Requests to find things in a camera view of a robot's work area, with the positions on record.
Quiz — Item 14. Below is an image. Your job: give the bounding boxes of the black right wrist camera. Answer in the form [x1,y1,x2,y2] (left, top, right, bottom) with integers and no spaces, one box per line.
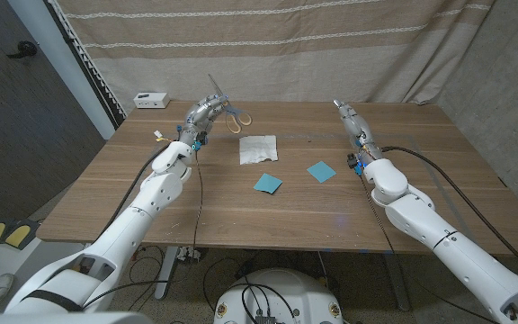
[347,152,364,176]

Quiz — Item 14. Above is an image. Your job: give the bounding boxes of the white crumpled tissue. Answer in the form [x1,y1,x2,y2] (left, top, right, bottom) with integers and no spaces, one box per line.
[238,134,280,166]

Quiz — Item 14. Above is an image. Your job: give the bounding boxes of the crumpled white paper scrap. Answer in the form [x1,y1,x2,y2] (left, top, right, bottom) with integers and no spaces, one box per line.
[176,246,202,265]

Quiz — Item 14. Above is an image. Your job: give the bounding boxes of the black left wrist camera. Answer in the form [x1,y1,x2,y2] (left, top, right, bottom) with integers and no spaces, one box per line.
[191,132,209,152]

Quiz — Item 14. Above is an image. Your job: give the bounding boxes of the white power strip box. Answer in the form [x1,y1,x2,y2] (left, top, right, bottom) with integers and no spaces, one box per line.
[133,92,171,110]

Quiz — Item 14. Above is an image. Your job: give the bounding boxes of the black cable on base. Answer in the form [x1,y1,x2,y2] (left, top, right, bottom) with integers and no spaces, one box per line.
[237,283,297,323]

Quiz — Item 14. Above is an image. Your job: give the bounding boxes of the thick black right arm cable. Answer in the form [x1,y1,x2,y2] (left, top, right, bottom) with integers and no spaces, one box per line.
[380,145,518,287]

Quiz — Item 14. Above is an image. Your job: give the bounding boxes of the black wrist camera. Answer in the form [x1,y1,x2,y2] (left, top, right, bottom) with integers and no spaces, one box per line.
[347,152,364,176]
[191,132,209,152]

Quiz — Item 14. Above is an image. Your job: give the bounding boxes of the beige striped curtain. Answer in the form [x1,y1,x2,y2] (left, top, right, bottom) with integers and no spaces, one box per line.
[56,0,496,113]

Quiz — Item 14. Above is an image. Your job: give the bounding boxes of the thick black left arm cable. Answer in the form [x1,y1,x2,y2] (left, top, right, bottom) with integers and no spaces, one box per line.
[94,146,170,244]

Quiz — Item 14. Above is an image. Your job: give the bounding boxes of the black door handle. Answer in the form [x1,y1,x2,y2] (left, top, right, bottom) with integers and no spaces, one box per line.
[6,40,39,59]

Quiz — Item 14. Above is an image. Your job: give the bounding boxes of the black strip with lace trim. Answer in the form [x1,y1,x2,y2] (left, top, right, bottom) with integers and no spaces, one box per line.
[45,0,129,131]

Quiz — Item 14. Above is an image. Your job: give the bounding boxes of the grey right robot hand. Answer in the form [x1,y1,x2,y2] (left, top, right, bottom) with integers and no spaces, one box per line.
[333,99,384,163]

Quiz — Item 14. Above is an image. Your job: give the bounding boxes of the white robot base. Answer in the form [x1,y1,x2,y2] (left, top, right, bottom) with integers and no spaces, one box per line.
[213,267,344,324]

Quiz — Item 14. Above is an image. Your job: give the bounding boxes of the orange-handled scissors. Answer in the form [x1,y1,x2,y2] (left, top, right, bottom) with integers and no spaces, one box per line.
[207,73,254,135]

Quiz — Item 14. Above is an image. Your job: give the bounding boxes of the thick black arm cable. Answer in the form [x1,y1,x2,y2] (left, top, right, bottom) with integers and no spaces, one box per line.
[94,146,170,244]
[380,145,518,287]

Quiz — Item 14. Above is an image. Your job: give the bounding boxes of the thin dark right wrist cable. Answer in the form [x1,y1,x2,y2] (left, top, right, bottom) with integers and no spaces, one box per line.
[359,175,492,324]

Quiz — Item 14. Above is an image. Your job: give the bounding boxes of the white door frame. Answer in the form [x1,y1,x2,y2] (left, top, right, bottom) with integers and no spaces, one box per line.
[6,0,117,140]

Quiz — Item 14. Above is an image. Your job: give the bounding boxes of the blue sticky note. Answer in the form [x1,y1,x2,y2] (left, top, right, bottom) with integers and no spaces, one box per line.
[253,172,284,195]
[306,160,337,185]

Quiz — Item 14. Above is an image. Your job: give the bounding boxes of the thin dark left wrist cable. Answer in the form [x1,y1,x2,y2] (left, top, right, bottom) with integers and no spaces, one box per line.
[81,148,204,311]

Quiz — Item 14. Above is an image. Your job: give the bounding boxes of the white floor panel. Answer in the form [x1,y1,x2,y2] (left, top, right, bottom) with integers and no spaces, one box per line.
[0,218,87,314]

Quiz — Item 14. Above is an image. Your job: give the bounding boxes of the metal table leg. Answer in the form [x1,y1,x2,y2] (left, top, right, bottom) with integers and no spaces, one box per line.
[382,252,412,312]
[154,246,180,301]

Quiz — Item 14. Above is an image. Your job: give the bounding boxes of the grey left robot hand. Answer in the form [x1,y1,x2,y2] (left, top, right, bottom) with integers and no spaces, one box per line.
[181,94,229,148]

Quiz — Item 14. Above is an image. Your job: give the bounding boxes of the thin dark wrist cable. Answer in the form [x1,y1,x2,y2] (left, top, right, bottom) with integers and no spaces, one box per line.
[81,148,204,311]
[359,175,492,324]

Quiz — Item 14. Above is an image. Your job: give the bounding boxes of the white robot torso edge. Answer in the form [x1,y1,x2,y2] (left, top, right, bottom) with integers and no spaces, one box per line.
[0,311,155,324]

